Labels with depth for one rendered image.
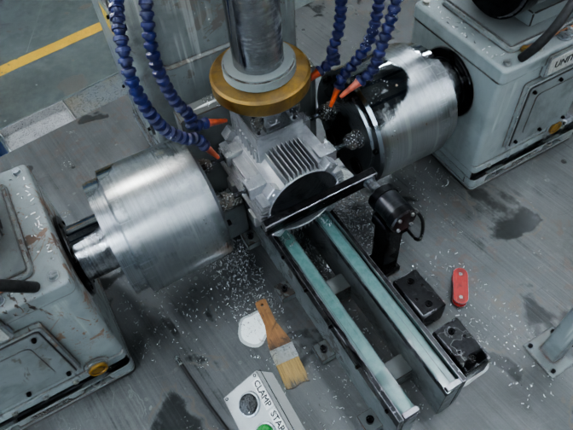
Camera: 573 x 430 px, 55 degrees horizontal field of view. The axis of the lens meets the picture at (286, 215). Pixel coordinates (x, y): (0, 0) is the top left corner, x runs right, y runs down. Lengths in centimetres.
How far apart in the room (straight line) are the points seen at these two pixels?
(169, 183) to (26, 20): 294
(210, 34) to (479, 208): 73
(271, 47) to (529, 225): 76
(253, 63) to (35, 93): 239
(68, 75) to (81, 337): 237
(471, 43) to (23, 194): 89
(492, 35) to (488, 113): 16
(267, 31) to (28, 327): 60
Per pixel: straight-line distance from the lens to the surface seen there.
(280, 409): 83
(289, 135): 105
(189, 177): 96
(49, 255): 94
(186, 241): 96
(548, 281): 131
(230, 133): 111
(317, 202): 106
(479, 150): 131
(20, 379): 107
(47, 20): 377
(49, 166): 160
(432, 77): 114
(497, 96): 121
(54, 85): 324
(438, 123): 114
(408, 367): 110
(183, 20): 112
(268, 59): 94
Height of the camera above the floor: 187
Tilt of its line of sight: 54 degrees down
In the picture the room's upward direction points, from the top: 6 degrees counter-clockwise
